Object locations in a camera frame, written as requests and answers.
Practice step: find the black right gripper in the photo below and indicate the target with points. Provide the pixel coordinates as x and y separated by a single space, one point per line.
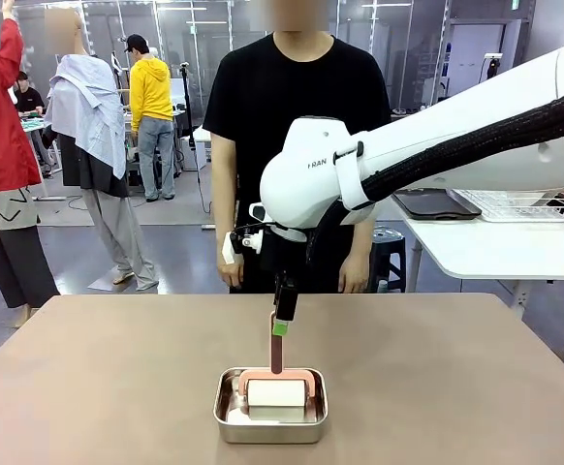
289 261

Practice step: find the person's left forearm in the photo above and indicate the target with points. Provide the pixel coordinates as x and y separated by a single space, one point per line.
359 242

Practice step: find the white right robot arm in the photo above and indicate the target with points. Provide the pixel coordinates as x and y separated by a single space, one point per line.
456 135

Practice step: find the person's right forearm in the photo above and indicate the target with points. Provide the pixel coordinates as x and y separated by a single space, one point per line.
226 213

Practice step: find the person's right hand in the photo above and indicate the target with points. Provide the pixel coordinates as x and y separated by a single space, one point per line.
231 273

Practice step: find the person's left hand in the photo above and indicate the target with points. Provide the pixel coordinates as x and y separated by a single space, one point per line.
354 276

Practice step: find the rectangular stainless steel tray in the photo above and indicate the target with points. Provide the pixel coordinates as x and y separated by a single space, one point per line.
270 433

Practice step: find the person in black t-shirt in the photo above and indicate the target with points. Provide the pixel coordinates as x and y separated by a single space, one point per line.
272 121

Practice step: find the white side table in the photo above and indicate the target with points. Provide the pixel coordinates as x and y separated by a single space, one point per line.
495 247

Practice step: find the thin black background tripod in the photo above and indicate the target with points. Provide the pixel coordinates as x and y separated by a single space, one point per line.
188 111

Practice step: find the person in yellow hoodie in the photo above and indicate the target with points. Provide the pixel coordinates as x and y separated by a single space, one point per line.
151 92

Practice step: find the mannequin in striped shirt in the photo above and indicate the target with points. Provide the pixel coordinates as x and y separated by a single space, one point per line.
88 111

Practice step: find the mannequin in red jacket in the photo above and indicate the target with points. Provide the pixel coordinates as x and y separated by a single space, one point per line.
1 145

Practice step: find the seated person in black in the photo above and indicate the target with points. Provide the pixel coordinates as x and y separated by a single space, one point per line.
27 99

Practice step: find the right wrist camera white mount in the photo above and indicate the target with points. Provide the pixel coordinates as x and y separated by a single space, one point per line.
243 242

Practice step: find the black tripod with camera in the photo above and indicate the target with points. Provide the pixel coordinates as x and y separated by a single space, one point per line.
491 65

